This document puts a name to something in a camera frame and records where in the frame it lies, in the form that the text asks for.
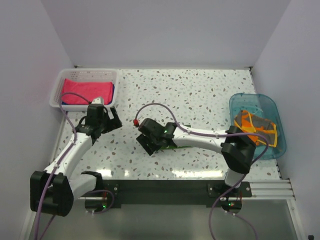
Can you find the white plastic basket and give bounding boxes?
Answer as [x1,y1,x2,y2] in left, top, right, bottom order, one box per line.
[49,68,121,112]

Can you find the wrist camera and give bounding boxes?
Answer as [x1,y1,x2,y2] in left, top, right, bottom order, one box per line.
[133,119,140,127]
[91,96,105,105]

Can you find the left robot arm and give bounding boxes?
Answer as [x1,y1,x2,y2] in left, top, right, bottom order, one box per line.
[30,103,123,217]

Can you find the pink towel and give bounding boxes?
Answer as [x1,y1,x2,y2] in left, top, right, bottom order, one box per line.
[60,78,115,105]

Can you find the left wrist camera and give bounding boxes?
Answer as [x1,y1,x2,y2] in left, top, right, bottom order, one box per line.
[91,96,105,105]

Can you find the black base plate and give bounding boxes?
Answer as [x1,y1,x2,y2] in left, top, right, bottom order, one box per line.
[74,178,252,210]

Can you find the purple cable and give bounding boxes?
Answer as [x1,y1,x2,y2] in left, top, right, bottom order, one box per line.
[133,102,270,240]
[33,92,116,240]

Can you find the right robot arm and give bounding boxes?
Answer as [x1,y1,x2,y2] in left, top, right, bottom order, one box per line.
[133,118,256,197]

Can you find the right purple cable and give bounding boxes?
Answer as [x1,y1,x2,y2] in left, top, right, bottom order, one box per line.
[133,102,270,240]

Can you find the yellow green patterned towel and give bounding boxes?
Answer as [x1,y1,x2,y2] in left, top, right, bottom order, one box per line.
[159,124,193,151]

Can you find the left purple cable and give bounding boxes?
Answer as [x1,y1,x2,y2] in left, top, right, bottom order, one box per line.
[33,92,116,240]

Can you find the aluminium rail frame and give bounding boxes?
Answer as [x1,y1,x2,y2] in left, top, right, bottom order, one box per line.
[18,159,307,240]

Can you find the teal plastic tub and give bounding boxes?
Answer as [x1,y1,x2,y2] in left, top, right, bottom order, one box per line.
[229,93,287,160]

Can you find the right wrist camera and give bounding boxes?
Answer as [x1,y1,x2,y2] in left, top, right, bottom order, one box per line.
[133,119,140,127]

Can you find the orange grey patterned towel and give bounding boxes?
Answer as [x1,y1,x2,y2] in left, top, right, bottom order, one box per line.
[233,110,278,148]

